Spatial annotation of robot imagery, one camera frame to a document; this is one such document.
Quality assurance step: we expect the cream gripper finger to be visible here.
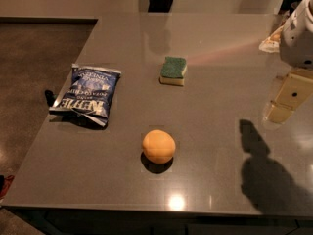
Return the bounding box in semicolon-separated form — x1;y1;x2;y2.
266;68;313;124

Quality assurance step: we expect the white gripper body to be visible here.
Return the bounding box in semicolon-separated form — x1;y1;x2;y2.
280;0;313;68

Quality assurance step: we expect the orange fruit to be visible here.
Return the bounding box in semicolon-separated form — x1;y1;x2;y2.
142;130;176;165

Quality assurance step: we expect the green yellow sponge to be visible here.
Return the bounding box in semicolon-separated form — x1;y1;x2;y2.
159;57;187;86

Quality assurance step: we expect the white snack packet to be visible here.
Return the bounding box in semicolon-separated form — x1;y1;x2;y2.
259;26;283;53

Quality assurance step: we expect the blue chip bag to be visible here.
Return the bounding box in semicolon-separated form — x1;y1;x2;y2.
49;64;121;127

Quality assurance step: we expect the red object at floor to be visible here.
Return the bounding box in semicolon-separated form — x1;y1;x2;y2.
0;175;15;199

